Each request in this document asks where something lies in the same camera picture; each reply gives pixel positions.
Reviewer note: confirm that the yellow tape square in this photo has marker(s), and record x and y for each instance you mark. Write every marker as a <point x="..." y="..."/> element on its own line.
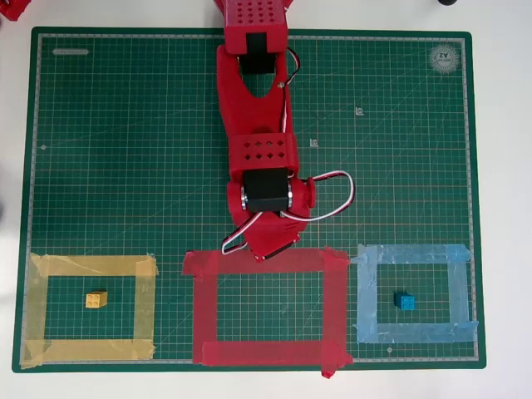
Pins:
<point x="37" y="299"/>

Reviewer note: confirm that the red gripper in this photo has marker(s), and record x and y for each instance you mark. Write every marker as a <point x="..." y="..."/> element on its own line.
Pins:
<point x="278" y="252"/>

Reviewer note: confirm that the yellow lego brick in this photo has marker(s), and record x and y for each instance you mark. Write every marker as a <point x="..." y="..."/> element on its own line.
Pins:
<point x="96" y="299"/>

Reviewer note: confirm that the green cutting mat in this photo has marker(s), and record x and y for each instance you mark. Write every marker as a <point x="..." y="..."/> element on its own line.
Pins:
<point x="124" y="166"/>

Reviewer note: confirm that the small black knob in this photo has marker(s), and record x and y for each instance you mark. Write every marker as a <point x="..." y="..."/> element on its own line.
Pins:
<point x="447" y="2"/>

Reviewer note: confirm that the red robot arm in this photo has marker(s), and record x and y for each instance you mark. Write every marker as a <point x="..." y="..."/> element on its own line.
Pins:
<point x="249" y="112"/>

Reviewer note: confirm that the red leader arm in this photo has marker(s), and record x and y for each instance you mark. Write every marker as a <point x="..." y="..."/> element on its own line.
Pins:
<point x="12" y="8"/>

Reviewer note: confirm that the blue tape square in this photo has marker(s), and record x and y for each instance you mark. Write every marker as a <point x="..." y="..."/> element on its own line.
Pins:
<point x="365" y="291"/>

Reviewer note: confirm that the red tape square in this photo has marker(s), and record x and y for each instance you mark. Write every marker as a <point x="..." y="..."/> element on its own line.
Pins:
<point x="270" y="353"/>

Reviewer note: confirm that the blue lego brick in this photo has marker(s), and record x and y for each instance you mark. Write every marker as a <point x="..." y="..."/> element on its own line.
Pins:
<point x="405" y="301"/>

